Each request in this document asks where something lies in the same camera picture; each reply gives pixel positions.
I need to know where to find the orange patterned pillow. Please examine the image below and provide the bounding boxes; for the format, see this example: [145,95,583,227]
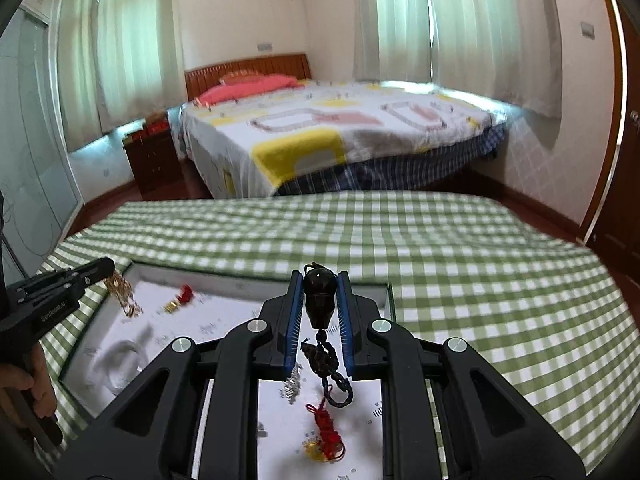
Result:
[219,70,265,86]

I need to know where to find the silver rhinestone brooch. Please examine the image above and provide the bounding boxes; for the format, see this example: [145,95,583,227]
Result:
[280,363,303,405]

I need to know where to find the black pendant cord necklace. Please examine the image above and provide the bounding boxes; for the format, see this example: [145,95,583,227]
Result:
[299,261,356,409]

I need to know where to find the dark wooden nightstand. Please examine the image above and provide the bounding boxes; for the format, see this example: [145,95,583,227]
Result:
[122,129,183,194]

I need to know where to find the pink pillow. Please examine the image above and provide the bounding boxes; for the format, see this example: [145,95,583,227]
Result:
[193,74,302,107]

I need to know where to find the wall light switch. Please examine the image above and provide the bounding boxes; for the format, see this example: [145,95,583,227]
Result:
[580,22,596,39]

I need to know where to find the white jade bangle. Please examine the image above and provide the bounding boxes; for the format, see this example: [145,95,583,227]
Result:
[96,340,149,396]

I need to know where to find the white wardrobe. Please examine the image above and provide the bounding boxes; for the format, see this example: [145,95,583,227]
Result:
[1,9,80,284]

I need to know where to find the red items on nightstand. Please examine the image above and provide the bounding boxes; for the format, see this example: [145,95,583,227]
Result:
[122,112,170,146]

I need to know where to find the left hand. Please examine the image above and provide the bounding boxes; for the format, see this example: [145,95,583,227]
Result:
[0,342,58,429]

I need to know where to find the red knot gold coin charm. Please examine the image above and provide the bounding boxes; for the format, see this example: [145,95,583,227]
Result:
[303,399,346,463]

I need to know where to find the small red gold charm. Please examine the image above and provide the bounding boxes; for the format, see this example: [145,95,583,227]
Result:
[163,285,194,313]

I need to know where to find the white curtain window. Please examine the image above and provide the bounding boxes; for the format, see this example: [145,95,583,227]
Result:
[354,0,562,119]
[56,0,186,153]

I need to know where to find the brown wooden door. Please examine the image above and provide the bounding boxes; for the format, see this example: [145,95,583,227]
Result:
[579,0,640,291]

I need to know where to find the wooden headboard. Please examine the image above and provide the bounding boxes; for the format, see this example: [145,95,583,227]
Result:
[184,53,312,100]

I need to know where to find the white curtain left window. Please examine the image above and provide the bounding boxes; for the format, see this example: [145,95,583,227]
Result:
[56,0,186,153]

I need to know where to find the green white-lined tray box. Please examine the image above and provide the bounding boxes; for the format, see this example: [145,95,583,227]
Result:
[53,272,383,479]

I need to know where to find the gold pearl leaf brooch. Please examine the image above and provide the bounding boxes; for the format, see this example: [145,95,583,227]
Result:
[104,270,143,318]

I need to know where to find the bed with patterned quilt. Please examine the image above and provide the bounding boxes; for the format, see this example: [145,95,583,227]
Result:
[180,80,506,200]

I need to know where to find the white curtain right window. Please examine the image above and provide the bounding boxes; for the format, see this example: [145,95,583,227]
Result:
[354,0,562,119]

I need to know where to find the green checked tablecloth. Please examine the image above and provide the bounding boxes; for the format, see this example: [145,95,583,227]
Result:
[42,192,639,470]

